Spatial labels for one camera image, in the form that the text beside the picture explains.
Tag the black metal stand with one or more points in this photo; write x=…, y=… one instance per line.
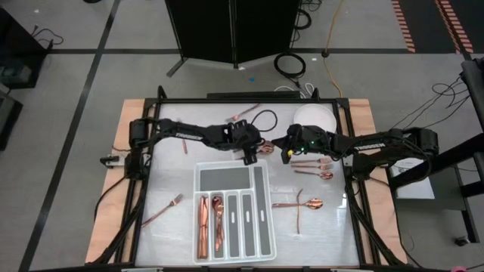
x=453, y=155

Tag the black cabinet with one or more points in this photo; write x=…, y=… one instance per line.
x=19, y=49

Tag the pink round object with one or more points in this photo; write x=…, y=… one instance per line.
x=459, y=269

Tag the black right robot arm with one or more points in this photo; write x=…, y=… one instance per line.
x=370, y=146

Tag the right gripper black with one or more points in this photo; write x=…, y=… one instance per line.
x=310, y=141

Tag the rose gold spoon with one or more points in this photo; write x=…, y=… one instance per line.
x=326, y=175
x=218, y=238
x=217, y=204

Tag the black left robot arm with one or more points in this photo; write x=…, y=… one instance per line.
x=189, y=136

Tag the black folding panel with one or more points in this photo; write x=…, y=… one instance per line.
x=227, y=30

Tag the white plastic cutlery tray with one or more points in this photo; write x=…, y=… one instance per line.
x=223, y=179

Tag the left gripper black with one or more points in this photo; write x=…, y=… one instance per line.
x=242, y=136

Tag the copper spoon and fork crossed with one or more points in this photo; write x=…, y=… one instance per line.
x=314, y=204

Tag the rose gold fork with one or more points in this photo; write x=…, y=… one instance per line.
x=244, y=112
x=267, y=149
x=310, y=161
x=162, y=211
x=314, y=166

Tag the white paper sheet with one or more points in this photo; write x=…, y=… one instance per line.
x=416, y=185

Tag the black metal table frame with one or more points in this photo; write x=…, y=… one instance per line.
x=246, y=101

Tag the black table clamp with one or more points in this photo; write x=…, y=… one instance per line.
x=109, y=160

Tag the white round plate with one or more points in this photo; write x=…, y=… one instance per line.
x=315, y=117

